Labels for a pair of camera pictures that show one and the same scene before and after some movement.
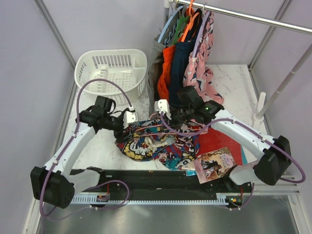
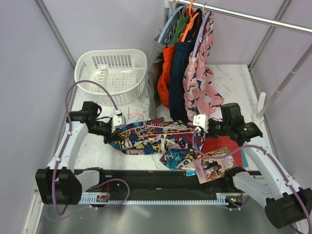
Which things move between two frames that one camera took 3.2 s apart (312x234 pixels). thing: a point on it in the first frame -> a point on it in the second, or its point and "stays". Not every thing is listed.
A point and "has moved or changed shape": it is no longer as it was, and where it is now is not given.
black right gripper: [172, 121] -> [209, 134]
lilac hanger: [198, 39] stays
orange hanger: [190, 20] stays
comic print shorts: [173, 146] has moved or changed shape
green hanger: [181, 23] stays
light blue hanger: [165, 26] stays
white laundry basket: [127, 68] stays
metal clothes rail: [228, 12] stays
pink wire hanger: [161, 134] -> [186, 129]
